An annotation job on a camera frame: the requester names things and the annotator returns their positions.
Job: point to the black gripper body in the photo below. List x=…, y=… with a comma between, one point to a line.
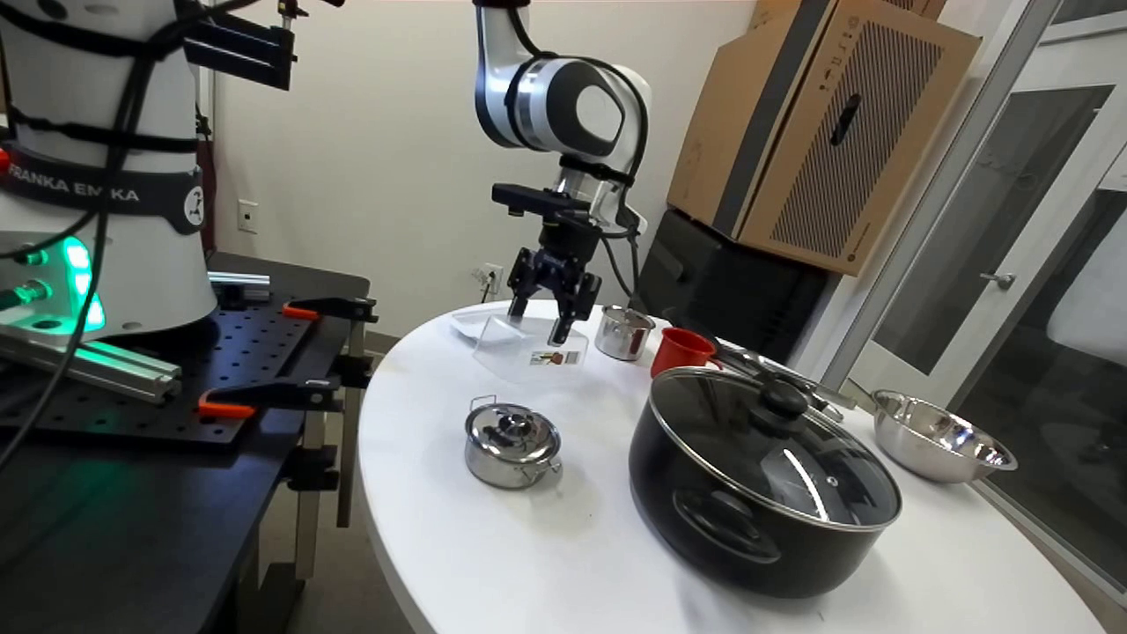
x=563, y=255

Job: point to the large cardboard box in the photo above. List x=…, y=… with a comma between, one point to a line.
x=821, y=127

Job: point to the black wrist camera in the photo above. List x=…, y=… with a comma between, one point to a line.
x=538, y=198

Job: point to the large black pot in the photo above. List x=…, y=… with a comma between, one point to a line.
x=715, y=530

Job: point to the black box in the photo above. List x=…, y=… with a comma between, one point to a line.
x=725, y=287

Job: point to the black workbench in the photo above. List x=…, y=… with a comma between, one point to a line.
x=116, y=530

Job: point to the glass door white frame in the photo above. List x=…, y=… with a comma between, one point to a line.
x=1060, y=57

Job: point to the red cup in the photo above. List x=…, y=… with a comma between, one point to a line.
x=680, y=351

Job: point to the glass pot lid black knob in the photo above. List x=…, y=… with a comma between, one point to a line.
x=811, y=464

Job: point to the white wall outlet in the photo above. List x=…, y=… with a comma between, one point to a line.
x=492, y=283
x=249, y=217

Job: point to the black perforated breadboard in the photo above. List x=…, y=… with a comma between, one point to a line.
x=232, y=353

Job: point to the white plate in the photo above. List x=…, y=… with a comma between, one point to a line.
x=487, y=330

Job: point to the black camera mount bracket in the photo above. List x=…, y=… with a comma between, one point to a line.
x=242, y=46

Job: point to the small steel cup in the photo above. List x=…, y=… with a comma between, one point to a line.
x=621, y=336

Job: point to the small steel pot lid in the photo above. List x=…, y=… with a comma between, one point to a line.
x=511, y=424

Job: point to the small steel pot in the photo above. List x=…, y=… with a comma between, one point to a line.
x=507, y=464

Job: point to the aluminium rail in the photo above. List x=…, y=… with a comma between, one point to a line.
x=108, y=359

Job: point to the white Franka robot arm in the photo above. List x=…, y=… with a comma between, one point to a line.
x=116, y=257

